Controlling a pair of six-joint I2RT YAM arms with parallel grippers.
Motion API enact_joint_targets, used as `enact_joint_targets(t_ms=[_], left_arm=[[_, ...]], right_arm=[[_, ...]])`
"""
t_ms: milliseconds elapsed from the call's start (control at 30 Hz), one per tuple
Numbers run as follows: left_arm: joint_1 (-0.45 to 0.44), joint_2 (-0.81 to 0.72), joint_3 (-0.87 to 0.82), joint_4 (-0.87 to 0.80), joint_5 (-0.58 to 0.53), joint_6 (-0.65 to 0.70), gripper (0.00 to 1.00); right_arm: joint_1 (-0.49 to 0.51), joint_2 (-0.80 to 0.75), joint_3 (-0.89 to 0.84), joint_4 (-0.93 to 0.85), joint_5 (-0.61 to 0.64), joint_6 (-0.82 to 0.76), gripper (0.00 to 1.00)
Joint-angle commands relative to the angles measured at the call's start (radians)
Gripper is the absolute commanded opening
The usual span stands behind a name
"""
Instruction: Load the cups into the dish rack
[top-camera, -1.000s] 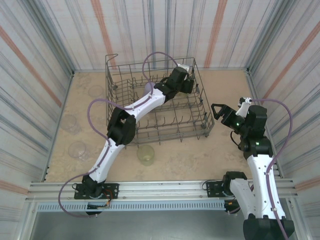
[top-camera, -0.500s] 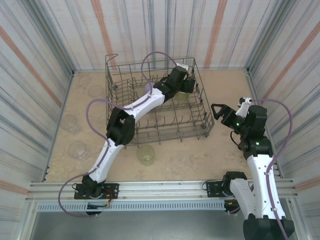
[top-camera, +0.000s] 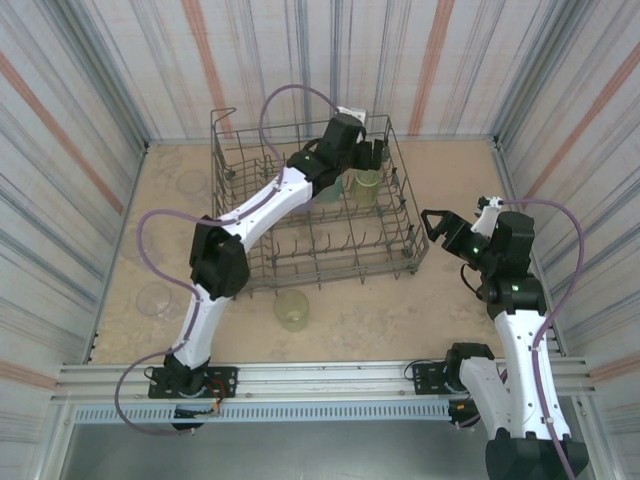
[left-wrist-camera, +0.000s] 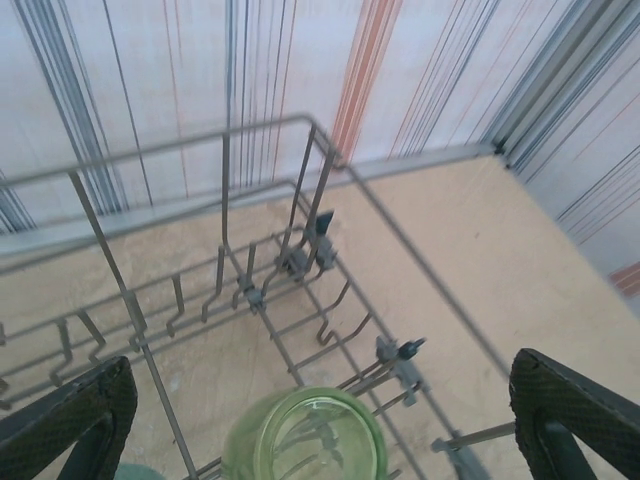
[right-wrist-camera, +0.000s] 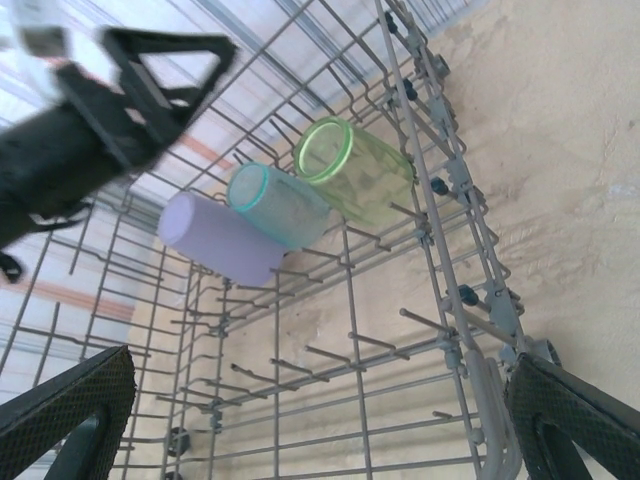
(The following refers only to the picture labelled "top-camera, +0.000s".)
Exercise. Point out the long aluminium mounting rail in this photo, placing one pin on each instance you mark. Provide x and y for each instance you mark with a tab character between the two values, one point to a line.
325	380

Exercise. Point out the aluminium table end rail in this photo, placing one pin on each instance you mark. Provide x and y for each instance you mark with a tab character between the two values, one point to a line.
465	142

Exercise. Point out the grey metal panel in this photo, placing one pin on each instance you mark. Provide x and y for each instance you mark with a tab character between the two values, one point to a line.
300	450

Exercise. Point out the teal translucent plastic cup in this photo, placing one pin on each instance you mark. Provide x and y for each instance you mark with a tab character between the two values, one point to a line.
332	192

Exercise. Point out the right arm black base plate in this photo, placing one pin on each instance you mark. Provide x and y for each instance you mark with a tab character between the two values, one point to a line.
425	382

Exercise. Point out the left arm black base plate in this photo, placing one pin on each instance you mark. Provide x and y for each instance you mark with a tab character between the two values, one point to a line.
227	375

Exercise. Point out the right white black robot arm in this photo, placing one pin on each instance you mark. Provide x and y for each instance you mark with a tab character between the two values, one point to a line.
525	375

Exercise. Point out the aluminium table side rail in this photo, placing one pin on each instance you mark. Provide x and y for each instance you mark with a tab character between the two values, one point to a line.
509	172
129	197

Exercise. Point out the yellow translucent plastic cup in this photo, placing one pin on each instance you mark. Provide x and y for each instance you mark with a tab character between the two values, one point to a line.
291	312

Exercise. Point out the green translucent plastic cup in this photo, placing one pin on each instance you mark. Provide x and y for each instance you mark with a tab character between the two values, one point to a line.
366	189

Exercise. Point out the clear plastic cup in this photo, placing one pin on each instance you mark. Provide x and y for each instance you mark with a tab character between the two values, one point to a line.
156	302
138	247
192	187

